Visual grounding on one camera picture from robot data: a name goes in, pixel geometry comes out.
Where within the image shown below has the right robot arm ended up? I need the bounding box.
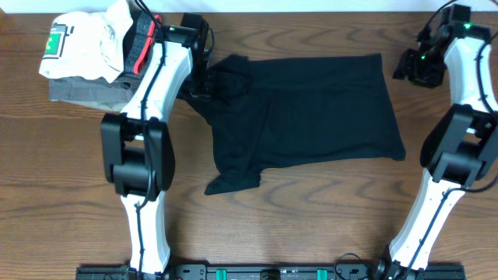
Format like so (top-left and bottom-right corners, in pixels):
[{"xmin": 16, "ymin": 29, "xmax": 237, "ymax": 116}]
[{"xmin": 367, "ymin": 1, "xmax": 497, "ymax": 279}]

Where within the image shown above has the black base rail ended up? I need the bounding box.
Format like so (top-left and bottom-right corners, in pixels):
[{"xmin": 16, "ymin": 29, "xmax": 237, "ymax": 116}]
[{"xmin": 75, "ymin": 264, "xmax": 467, "ymax": 280}]

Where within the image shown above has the black garment red trim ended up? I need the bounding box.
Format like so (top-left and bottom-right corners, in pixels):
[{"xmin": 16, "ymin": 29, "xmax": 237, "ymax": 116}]
[{"xmin": 123, "ymin": 11, "xmax": 156, "ymax": 75}]

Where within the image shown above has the black t-shirt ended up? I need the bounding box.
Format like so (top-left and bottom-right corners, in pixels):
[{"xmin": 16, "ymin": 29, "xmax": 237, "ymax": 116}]
[{"xmin": 183, "ymin": 54, "xmax": 405, "ymax": 195}]

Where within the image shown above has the olive grey folded garment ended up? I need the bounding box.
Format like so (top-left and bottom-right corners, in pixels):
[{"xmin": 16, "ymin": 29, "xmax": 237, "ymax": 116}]
[{"xmin": 49, "ymin": 59, "xmax": 149, "ymax": 111}]

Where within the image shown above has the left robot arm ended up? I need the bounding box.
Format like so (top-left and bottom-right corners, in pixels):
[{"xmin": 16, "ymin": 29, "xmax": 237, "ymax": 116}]
[{"xmin": 76, "ymin": 13, "xmax": 214, "ymax": 279}]

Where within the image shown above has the white printed t-shirt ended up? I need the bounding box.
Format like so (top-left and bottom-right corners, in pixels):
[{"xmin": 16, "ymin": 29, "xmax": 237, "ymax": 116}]
[{"xmin": 39, "ymin": 0, "xmax": 133, "ymax": 83}]

